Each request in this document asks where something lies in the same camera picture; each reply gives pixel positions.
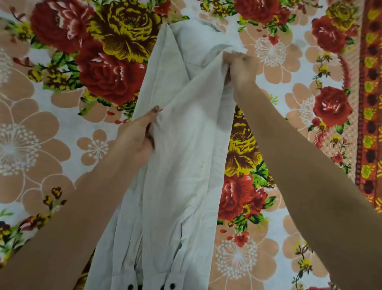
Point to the person's right fingers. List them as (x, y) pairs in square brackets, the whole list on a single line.
[(235, 59)]

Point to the person's right hand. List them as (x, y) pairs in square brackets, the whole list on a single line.
[(243, 73)]

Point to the person's left hand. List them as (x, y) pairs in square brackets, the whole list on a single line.
[(134, 140)]

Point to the person's left thumb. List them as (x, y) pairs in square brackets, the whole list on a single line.
[(147, 116)]

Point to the floral bed sheet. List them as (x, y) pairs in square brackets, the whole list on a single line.
[(59, 89)]

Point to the light grey shirt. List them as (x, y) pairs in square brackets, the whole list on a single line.
[(179, 155)]

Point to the person's left forearm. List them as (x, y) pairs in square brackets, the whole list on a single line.
[(64, 230)]

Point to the person's right forearm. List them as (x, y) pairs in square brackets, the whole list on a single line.
[(310, 179)]

